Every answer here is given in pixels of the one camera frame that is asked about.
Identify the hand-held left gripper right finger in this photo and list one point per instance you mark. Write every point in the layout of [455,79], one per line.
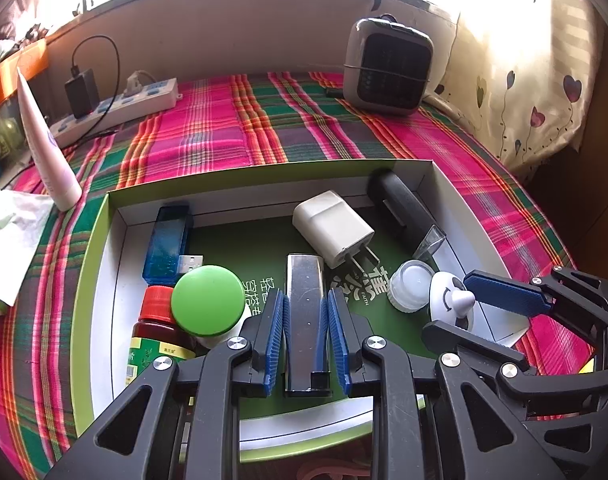
[339,340]

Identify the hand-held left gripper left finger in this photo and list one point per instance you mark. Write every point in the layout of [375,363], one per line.
[274,340]

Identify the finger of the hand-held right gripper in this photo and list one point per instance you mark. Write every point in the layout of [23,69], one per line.
[504,292]
[464,335]

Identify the silver black rectangular device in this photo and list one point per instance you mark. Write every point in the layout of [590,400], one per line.
[304,320]

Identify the white round plastic gadget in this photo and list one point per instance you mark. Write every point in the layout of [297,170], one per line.
[446,297]

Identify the small white round jar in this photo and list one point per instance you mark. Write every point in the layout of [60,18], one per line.
[411,285]

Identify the green cardboard box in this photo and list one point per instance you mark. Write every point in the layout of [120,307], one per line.
[234,245]

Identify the white charger plug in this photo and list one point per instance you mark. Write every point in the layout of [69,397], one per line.
[329,225]

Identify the brown bottle with red cap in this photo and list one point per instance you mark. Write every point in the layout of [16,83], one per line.
[154,330]

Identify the black bike light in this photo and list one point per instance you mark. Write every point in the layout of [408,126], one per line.
[399,205]

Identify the blue transparent usb tester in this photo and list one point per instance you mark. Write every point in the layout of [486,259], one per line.
[166,245]

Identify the pink plastic gadget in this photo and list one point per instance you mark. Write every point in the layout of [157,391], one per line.
[329,470]

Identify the cream heart print curtain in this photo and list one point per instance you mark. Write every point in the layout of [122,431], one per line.
[534,60]

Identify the grey space heater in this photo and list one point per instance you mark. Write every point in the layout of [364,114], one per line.
[389,70]

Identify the white power strip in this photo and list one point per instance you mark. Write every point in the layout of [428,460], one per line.
[149,97]

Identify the white pink lotion tube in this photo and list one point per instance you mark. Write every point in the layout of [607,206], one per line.
[54,170]

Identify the white power plug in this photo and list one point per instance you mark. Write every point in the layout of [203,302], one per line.
[136,82]

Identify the clear plastic container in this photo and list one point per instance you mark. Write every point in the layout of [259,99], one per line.
[4,135]

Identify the orange box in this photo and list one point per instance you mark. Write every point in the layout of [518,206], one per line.
[14,75]

